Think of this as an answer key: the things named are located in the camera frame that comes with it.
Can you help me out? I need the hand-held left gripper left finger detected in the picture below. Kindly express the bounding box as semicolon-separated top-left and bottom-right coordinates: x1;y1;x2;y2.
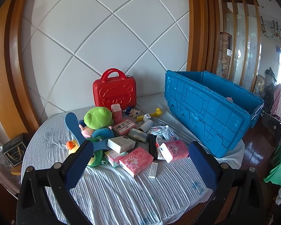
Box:
16;141;94;225

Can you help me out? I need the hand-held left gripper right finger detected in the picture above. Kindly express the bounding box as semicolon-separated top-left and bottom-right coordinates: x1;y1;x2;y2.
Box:
188;141;265;225

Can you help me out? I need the yellow duck plush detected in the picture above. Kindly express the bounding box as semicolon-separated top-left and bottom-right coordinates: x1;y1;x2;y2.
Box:
66;136;109;167

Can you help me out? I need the blue plastic paddle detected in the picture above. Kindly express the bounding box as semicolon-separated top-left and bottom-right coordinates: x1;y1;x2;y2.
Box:
64;112;108;151

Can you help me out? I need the lime green frog plush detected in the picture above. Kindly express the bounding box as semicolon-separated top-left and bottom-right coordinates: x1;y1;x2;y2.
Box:
84;106;113;130

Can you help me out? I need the blue plastic crate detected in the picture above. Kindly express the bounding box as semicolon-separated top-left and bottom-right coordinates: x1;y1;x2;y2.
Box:
164;70;265;158

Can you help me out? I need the green and pink tissue pack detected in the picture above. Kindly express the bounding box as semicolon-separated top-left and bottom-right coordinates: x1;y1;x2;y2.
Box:
104;149;128;168

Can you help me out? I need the white packet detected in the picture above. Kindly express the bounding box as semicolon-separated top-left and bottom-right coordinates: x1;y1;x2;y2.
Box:
156;137;165;161

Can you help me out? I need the white cardboard box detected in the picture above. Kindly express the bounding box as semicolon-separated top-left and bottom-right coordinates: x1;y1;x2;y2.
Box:
107;136;137;154

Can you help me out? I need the small white tube box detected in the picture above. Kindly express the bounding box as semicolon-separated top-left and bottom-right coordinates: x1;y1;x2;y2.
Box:
148;162;158;179

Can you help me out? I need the black slim case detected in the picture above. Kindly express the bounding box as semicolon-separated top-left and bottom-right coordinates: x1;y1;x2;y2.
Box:
148;134;158;161

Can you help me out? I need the flat pink box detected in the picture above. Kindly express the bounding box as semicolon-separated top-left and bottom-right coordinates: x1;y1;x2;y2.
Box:
112;119;137;136

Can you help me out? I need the tall pink box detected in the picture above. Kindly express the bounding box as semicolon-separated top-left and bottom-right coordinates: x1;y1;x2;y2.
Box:
111;104;123;122

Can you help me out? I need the grey wet wipes pack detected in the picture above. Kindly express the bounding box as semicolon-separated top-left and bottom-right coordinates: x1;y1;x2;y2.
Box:
128;128;147;143

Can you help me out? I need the black box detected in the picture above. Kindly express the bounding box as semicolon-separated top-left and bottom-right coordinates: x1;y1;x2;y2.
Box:
2;133;30;167

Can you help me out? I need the white lint roller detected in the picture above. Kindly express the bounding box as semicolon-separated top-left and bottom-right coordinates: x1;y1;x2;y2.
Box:
138;119;154;133

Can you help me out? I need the green cloth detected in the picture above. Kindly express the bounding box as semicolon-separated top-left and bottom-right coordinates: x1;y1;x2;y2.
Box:
263;145;281;190

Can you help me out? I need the black metal stand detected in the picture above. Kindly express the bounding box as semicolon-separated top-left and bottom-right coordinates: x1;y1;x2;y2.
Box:
262;112;281;146

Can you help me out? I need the red small suitcase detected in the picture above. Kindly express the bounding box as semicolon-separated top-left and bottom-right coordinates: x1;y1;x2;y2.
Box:
92;68;137;110

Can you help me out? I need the dark clothing pile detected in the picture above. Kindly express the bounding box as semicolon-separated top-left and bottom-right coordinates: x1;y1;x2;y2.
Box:
263;67;277;114

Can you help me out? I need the rolled patterned carpet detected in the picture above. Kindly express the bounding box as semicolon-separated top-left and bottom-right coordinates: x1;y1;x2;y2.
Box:
217;31;233;78

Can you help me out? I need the wooden slat partition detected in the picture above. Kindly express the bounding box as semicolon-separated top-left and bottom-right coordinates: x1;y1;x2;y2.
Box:
220;0;263;92

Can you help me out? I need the leaf garland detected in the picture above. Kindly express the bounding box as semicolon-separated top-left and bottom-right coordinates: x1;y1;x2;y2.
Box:
260;16;281;44

